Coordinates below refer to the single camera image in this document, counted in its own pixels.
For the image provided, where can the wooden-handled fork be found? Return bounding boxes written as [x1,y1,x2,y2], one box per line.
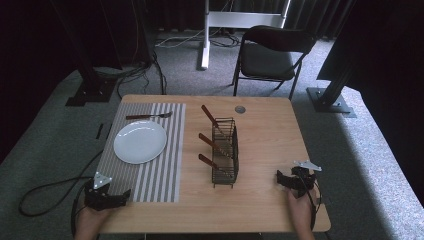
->
[125,111,174,121]

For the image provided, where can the wooden-handled utensil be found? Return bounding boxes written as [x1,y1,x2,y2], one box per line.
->
[198,132,233,160]
[197,153,235,178]
[200,104,232,141]

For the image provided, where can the black metal stand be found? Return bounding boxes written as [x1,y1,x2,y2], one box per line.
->
[306,0,358,119]
[49,0,118,108]

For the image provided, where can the white round plate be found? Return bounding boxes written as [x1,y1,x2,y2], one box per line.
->
[113,120,168,165]

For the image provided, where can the long black gripper cable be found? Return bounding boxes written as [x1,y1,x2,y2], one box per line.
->
[17,149,105,218]

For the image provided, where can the black folding chair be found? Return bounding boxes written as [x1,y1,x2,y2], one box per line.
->
[231,25,317,101]

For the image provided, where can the black cable bundle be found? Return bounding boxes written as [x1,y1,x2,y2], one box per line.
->
[92,49,168,100]

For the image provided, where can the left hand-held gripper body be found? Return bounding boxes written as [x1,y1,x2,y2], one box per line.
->
[83,171,117,212]

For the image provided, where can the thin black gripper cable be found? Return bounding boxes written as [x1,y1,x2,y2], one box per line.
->
[299,175,324,232]

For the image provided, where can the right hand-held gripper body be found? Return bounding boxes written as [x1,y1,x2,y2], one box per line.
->
[290,160,323,199]

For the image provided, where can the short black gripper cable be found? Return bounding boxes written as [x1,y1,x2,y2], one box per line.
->
[69,184,89,239]

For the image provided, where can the white floor cable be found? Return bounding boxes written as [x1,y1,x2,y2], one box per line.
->
[154,28,242,49]

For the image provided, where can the white metal stand frame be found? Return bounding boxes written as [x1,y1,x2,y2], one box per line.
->
[199,0,292,71]

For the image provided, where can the person's left hand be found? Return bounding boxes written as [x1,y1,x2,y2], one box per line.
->
[74,206,113,233]

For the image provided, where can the grey striped placemat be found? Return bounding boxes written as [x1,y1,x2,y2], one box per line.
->
[96,102,187,204]

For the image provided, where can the black wire cutlery rack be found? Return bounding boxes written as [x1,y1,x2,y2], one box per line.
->
[211,116,240,189]

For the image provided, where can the person's right hand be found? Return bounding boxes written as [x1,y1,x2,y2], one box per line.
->
[286,188,317,229]

